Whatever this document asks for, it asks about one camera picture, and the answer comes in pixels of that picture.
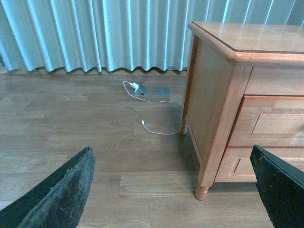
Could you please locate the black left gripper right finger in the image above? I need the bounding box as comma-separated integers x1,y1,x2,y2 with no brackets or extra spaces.
250,145,304,228

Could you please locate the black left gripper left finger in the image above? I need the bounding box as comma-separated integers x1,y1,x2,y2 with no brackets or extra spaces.
0,147,96,228

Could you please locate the wooden top drawer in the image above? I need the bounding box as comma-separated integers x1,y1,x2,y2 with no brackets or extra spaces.
228,95,304,147

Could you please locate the wooden drawer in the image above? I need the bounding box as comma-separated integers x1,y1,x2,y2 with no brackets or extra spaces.
228,95,304,147
215,147,304,182

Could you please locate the wooden lower drawer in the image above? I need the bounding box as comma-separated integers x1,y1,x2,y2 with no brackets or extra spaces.
215,147,304,182

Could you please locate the wooden nightstand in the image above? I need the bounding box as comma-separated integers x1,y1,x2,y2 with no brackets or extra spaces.
180,21,304,200

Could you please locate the white floor charger plug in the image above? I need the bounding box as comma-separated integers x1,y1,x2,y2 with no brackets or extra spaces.
129,83,139,90

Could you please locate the open grey floor socket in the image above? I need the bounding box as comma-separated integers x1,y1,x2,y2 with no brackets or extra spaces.
133,83,148,95

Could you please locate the closed grey floor socket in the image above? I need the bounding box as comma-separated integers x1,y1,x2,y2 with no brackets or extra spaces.
152,87,171,96

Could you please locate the grey pleated curtain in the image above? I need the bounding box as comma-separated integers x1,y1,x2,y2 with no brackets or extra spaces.
0,0,304,72

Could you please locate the white charging cable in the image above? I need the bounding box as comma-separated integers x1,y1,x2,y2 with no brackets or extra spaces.
123,80,183,136

